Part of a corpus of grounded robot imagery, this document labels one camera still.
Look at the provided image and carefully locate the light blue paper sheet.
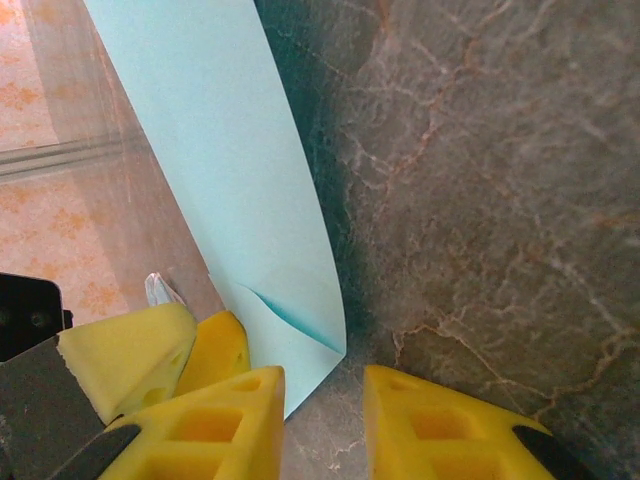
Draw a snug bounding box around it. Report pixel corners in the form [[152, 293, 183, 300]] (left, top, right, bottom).
[[82, 0, 349, 421]]

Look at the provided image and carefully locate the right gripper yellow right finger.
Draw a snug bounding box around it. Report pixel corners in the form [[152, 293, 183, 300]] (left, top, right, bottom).
[[361, 363, 604, 480]]

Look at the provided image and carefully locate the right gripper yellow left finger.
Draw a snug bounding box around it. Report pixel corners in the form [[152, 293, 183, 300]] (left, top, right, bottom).
[[97, 364, 287, 480]]

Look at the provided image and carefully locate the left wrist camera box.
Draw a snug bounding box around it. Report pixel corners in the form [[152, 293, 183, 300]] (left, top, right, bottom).
[[0, 272, 75, 362]]

